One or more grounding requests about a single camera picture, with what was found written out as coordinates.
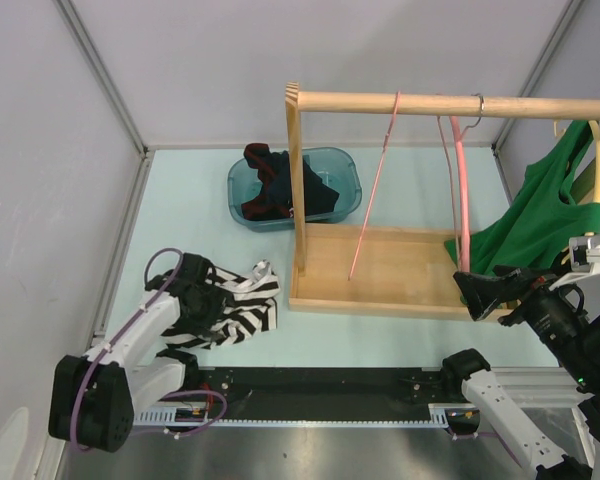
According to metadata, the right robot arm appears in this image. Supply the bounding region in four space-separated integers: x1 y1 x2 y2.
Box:
441 266 600 479

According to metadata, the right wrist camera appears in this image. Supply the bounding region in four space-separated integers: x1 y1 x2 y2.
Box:
549 235 600 291

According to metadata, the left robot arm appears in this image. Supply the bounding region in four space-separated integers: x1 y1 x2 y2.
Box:
48 251 228 453

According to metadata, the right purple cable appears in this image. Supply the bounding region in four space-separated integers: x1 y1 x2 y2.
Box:
449 249 600 469

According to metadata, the yellow hanger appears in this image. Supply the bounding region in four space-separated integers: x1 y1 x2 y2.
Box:
545 120 600 265

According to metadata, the striped black white top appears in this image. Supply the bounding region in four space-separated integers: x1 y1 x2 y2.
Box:
162 253 281 350

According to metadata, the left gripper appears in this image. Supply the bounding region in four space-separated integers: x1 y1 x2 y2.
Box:
172 283 234 341

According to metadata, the green tank top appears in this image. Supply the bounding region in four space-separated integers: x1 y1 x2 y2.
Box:
469 120 600 276

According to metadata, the white cable duct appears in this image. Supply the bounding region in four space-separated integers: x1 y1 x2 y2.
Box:
133 406 449 430

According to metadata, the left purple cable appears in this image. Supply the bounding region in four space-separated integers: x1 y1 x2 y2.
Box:
69 245 229 452

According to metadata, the teal plastic basin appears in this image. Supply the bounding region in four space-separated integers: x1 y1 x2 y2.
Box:
227 147 362 233

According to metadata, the purple cable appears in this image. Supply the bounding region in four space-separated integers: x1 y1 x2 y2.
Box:
449 249 600 469
69 245 229 452

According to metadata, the wooden clothes rack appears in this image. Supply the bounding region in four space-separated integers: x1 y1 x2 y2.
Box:
285 82 600 320

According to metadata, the navy tank top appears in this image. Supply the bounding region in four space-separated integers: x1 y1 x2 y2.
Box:
241 143 340 221

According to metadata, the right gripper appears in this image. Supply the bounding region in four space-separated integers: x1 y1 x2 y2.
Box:
451 255 600 385

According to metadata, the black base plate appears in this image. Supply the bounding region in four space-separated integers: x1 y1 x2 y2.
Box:
144 367 481 434

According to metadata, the thin pink wire hanger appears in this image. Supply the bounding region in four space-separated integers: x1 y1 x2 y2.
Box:
347 91 402 281

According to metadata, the thick pink hanger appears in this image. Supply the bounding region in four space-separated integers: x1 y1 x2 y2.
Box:
436 93 484 272

